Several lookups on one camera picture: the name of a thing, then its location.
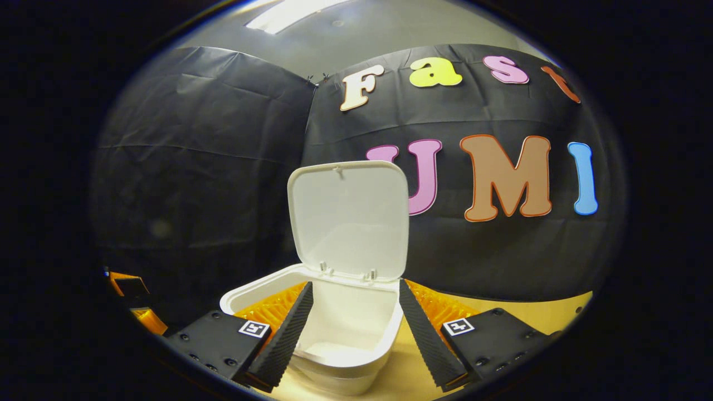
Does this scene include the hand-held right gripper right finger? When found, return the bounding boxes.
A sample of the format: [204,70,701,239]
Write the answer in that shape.
[398,278,560,393]

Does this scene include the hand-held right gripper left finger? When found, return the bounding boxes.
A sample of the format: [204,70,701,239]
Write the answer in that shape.
[166,281,314,392]

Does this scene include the white desktop garbage bin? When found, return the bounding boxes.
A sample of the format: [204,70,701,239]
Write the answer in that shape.
[220,160,411,396]

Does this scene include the black backdrop cloth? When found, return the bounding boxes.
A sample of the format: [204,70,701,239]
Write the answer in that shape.
[92,43,627,329]

